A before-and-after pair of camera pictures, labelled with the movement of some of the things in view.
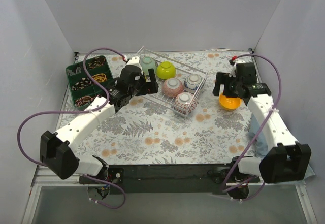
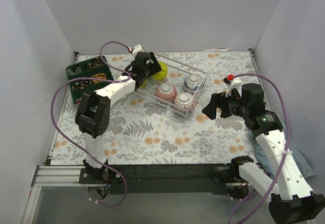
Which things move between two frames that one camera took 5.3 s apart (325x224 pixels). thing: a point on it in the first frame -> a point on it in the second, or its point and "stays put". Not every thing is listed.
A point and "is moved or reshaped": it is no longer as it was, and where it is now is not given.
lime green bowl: (166, 70) is moved or reshaped
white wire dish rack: (179, 83) stays put
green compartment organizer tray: (84, 91) stays put
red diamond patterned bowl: (185, 102) stays put
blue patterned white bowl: (192, 83) stays put
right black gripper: (223, 84) -> (219, 105)
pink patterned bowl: (172, 87) is moved or reshaped
